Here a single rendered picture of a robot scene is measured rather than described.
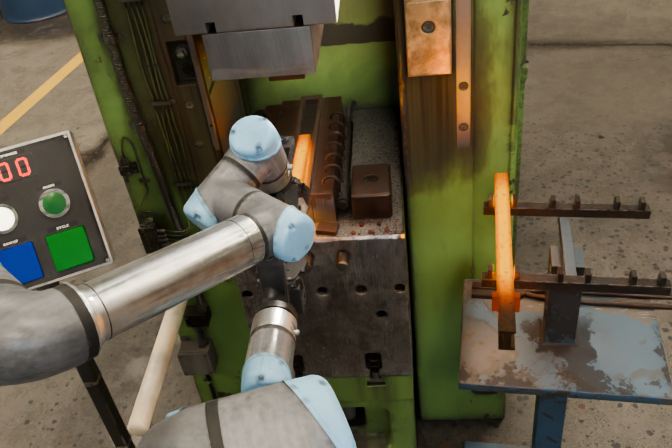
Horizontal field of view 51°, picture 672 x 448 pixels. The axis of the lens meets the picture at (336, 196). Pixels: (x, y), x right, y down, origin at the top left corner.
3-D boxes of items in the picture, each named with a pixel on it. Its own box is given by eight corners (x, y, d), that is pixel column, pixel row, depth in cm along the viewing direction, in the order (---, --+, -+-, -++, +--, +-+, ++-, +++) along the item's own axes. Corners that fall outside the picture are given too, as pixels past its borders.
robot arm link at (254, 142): (213, 142, 109) (247, 102, 112) (231, 173, 119) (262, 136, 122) (252, 167, 107) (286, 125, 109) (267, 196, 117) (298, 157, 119)
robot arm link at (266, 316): (245, 324, 114) (295, 322, 113) (249, 304, 118) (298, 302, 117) (254, 356, 118) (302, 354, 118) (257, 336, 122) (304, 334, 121)
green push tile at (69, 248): (94, 260, 142) (82, 225, 140) (56, 272, 140) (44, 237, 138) (95, 259, 144) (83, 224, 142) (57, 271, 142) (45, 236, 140)
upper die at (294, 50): (316, 73, 132) (309, 25, 127) (212, 81, 135) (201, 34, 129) (329, -9, 166) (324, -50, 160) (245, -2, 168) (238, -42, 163)
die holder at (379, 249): (413, 375, 173) (404, 235, 147) (261, 380, 177) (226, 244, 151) (406, 230, 218) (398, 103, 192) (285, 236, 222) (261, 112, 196)
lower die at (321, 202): (336, 221, 153) (332, 189, 148) (246, 226, 156) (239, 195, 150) (344, 121, 187) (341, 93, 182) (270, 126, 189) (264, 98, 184)
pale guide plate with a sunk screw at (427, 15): (452, 74, 144) (451, -7, 134) (407, 77, 145) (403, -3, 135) (451, 69, 146) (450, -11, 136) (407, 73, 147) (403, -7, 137)
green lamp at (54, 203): (66, 216, 139) (59, 198, 137) (44, 217, 140) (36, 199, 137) (72, 206, 142) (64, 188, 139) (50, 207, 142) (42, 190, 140)
